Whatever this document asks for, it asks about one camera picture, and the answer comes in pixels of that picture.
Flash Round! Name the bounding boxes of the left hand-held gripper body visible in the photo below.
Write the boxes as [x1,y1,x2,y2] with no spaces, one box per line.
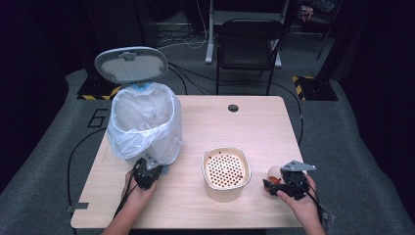
[131,153,164,191]

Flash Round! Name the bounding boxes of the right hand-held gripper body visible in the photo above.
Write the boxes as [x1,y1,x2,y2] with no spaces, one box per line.
[279,160,317,201]

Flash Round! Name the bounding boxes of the white trash bag liner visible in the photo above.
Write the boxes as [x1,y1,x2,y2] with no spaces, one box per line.
[107,81,184,165]

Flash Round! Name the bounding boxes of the white trash can with lid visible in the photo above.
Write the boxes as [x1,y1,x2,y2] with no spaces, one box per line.
[94,46,184,176]

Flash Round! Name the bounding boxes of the person's left hand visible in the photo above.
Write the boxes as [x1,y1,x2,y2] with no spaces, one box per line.
[124,170,159,205]

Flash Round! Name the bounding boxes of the person's right hand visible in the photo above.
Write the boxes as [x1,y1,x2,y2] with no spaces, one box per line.
[276,174,320,218]

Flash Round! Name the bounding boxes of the beige perforated strainer bowl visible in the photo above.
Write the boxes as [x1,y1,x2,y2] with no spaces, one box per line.
[201,146,253,203]

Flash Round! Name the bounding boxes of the black yellow striped floor plate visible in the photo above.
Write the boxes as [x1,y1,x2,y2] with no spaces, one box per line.
[76,77,122,101]
[292,75,340,102]

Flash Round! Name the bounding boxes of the black folding chair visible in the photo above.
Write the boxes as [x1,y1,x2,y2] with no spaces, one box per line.
[214,19,286,96]

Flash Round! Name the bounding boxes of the black tripod stand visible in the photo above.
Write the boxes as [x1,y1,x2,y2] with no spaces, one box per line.
[315,0,344,62]

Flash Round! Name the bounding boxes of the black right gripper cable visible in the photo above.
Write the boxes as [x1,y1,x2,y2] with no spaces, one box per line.
[304,180,325,223]

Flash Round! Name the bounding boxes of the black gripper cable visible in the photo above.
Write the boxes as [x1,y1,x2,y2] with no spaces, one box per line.
[304,180,325,223]
[114,172,135,217]

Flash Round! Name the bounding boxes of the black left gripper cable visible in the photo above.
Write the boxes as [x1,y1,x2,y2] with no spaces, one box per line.
[114,172,135,217]

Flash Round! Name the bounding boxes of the black floor cable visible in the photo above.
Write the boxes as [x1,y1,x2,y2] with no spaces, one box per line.
[270,81,304,147]
[66,127,109,210]

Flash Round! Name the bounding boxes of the white floor cables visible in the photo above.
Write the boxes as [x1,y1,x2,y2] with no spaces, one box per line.
[156,0,209,51]

